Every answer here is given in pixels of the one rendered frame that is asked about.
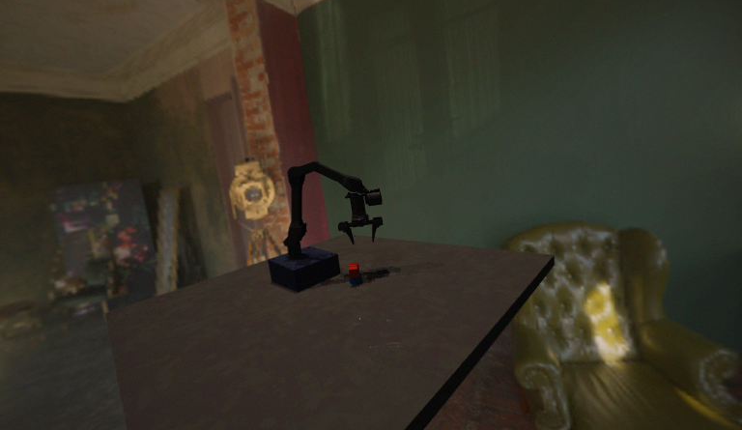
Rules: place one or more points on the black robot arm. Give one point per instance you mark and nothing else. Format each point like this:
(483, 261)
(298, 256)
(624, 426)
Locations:
(296, 176)

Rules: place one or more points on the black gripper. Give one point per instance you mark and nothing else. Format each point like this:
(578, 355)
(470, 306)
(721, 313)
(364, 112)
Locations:
(345, 225)

